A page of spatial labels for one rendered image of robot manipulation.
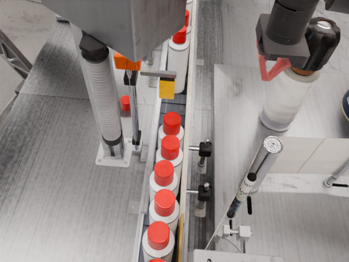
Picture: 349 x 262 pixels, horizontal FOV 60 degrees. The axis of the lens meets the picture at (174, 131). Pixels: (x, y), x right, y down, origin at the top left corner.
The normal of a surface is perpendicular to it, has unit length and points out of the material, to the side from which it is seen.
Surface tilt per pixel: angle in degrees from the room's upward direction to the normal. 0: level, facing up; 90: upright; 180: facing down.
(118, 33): 90
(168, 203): 2
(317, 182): 0
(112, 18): 90
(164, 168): 3
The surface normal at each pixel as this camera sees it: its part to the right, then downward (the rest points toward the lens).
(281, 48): 0.04, -0.59
